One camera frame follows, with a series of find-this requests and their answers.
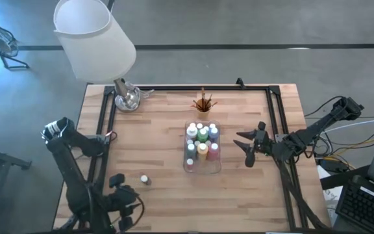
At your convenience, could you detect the large dark teal paint bottle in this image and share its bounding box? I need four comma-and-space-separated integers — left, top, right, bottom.
185, 143, 198, 161

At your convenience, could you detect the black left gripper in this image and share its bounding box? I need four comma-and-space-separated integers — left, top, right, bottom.
108, 173, 140, 233

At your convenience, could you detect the clear plastic bin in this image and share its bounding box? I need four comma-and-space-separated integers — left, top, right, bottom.
182, 120, 222, 175

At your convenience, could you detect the large yellow paint bottle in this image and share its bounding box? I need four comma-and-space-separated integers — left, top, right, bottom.
196, 142, 209, 163

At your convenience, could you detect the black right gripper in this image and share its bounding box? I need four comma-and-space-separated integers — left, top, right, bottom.
232, 122, 274, 168

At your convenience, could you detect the black aluminium rig frame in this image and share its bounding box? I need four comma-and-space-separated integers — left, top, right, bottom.
60, 84, 329, 232

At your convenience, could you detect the black keyboard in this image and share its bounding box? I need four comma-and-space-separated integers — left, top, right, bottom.
335, 175, 374, 234

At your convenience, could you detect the white cable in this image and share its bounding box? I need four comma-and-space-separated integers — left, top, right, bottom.
323, 118, 374, 134

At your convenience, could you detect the yellow ribbed cup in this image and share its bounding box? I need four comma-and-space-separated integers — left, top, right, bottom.
195, 98, 212, 121

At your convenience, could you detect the yellow cable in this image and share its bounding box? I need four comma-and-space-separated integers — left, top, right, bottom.
315, 138, 374, 161

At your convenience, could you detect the white lamp cord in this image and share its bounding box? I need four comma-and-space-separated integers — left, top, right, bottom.
136, 88, 155, 99

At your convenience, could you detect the large green paint bottle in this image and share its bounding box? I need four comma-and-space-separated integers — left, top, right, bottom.
196, 128, 209, 143

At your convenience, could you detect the large white paint bottle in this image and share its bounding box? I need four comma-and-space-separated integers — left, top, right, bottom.
186, 125, 199, 140

